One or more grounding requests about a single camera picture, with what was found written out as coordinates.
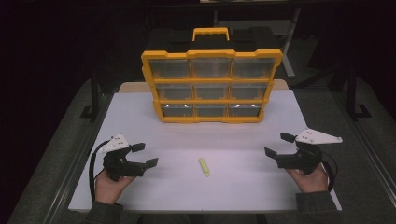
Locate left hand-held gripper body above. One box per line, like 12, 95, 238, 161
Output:
98, 133, 148, 183

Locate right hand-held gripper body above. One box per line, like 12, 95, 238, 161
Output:
275, 127, 344, 176

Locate pale green stick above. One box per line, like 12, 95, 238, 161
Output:
198, 157, 211, 178

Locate person's right hand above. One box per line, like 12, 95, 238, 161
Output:
286, 165, 330, 194

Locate person's left hand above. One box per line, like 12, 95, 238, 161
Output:
94, 170, 136, 205

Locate grey metal stand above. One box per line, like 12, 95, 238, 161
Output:
281, 7, 303, 79

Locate yellow drawer organizer cabinet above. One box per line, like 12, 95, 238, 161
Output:
140, 26, 284, 124

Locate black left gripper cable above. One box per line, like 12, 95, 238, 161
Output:
88, 139, 110, 203

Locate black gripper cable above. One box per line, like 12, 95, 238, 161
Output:
320, 151, 339, 192
88, 139, 110, 203

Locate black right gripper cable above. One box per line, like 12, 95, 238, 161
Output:
320, 151, 339, 192

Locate aluminium frame rail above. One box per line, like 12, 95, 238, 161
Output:
330, 90, 396, 202
41, 91, 116, 224

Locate black stand post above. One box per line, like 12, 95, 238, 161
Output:
346, 64, 373, 121
79, 62, 101, 121

